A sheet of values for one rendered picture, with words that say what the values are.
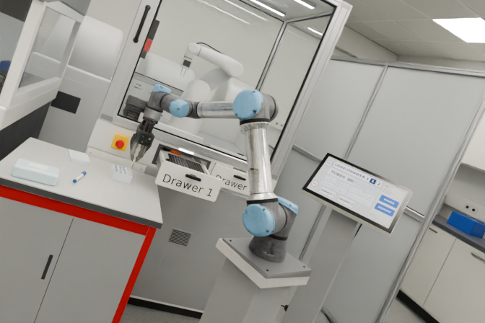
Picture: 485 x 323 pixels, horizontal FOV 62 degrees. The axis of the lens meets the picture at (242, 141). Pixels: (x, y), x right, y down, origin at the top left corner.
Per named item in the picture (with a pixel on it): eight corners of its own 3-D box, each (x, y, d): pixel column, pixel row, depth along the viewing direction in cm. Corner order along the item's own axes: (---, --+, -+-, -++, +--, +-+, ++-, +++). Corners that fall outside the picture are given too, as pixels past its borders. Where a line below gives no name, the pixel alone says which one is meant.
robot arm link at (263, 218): (289, 232, 149) (275, 90, 156) (271, 238, 137) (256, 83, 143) (260, 233, 155) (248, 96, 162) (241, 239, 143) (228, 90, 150)
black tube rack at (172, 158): (201, 188, 192) (206, 176, 192) (166, 177, 187) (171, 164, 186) (195, 174, 213) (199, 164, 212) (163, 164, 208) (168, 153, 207)
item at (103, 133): (267, 204, 229) (277, 181, 228) (86, 145, 198) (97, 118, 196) (231, 161, 319) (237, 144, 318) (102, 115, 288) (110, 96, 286)
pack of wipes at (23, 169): (56, 178, 153) (60, 167, 153) (55, 187, 144) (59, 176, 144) (14, 167, 147) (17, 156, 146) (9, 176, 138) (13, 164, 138)
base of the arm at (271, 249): (291, 262, 160) (300, 239, 159) (265, 263, 150) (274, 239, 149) (267, 243, 171) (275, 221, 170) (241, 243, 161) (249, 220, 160)
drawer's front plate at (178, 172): (214, 202, 185) (223, 180, 184) (154, 183, 176) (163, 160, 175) (213, 201, 187) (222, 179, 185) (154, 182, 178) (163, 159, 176)
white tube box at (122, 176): (129, 184, 181) (132, 176, 180) (111, 179, 177) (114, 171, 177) (128, 175, 192) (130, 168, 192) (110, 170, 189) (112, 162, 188)
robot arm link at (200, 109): (289, 97, 165) (194, 99, 190) (276, 93, 156) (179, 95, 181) (286, 125, 165) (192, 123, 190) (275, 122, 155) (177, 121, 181)
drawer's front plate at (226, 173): (255, 197, 225) (263, 180, 224) (208, 182, 216) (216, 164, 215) (255, 197, 227) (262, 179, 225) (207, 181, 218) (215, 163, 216)
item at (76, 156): (89, 165, 183) (90, 162, 183) (69, 161, 178) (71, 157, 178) (86, 156, 194) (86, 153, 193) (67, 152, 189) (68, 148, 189)
